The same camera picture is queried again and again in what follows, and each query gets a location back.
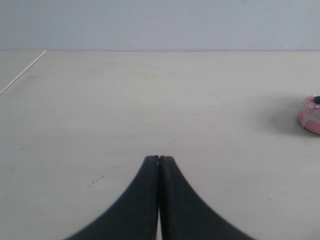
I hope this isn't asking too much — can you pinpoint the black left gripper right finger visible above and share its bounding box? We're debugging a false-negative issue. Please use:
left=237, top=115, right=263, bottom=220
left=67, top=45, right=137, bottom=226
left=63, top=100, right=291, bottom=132
left=158, top=156, right=252, bottom=240

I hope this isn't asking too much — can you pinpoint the pink toy cake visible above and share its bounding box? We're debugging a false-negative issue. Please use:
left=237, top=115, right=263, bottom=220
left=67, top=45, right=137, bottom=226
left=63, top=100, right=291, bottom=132
left=297, top=95, right=320, bottom=135

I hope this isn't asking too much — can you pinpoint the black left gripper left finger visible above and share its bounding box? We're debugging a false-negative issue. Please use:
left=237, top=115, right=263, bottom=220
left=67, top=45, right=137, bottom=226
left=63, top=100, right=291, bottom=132
left=68, top=155, right=160, bottom=240

